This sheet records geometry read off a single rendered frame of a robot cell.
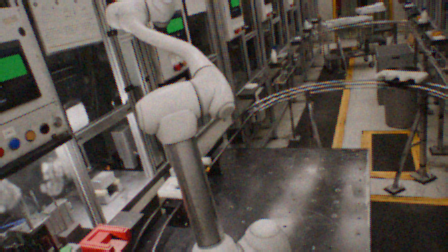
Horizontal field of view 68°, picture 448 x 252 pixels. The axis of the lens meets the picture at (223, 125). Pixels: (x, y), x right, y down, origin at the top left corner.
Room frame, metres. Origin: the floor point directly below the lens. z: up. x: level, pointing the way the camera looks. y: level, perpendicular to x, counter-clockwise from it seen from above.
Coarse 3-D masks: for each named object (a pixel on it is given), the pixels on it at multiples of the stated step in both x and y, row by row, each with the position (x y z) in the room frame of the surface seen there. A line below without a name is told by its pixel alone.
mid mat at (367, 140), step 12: (372, 132) 3.33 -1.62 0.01; (384, 132) 3.27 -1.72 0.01; (396, 132) 3.22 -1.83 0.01; (408, 132) 3.17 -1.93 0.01; (372, 144) 3.07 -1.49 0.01; (384, 144) 3.02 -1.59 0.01; (396, 144) 2.97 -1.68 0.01; (372, 156) 2.84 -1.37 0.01; (384, 156) 2.79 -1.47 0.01; (396, 156) 2.75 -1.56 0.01; (408, 156) 2.71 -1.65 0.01; (372, 168) 2.63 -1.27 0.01; (384, 168) 2.59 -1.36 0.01; (396, 168) 2.55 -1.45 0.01; (408, 168) 2.52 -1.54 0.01
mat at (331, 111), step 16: (336, 48) 8.03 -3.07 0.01; (352, 48) 7.67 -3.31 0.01; (336, 64) 6.54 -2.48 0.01; (352, 64) 6.32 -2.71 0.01; (320, 80) 5.68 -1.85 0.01; (320, 96) 4.85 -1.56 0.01; (336, 96) 4.71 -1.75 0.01; (304, 112) 4.33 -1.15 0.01; (320, 112) 4.22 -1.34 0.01; (336, 112) 4.10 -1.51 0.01; (304, 128) 3.80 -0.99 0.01; (320, 128) 3.71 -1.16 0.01; (336, 128) 3.62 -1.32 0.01; (288, 144) 3.46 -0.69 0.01; (304, 144) 3.38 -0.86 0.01; (336, 144) 3.23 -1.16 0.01
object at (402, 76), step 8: (384, 72) 2.70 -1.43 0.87; (392, 72) 2.65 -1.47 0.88; (400, 72) 2.57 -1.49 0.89; (408, 72) 2.56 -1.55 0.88; (416, 72) 2.51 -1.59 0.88; (424, 72) 2.46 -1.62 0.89; (384, 80) 2.62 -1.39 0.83; (392, 80) 2.58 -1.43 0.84; (400, 80) 2.49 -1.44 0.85; (408, 80) 2.50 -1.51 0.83; (416, 80) 2.38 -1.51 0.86; (408, 88) 2.44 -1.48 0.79
